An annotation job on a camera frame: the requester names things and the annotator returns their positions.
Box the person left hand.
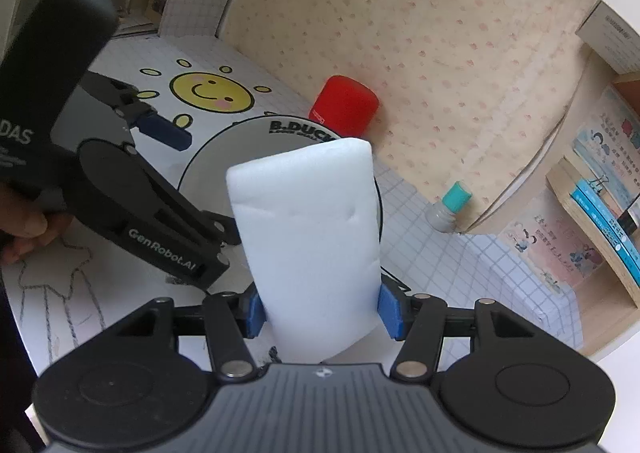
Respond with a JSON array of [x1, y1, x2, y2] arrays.
[[1, 184, 74, 265]]

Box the white yellow ceramic bowl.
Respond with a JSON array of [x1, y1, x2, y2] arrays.
[[179, 116, 382, 258]]

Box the white cardboard box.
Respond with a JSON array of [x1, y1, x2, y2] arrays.
[[576, 0, 640, 75]]

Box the red cylindrical speaker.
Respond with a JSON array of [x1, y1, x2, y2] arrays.
[[309, 75, 380, 138]]

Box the teal capped small bottle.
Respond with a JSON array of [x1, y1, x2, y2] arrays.
[[425, 181, 473, 233]]

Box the wooden bookshelf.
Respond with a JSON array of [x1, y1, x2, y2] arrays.
[[470, 0, 640, 359]]

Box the white sponge block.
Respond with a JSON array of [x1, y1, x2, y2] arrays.
[[226, 138, 381, 363]]

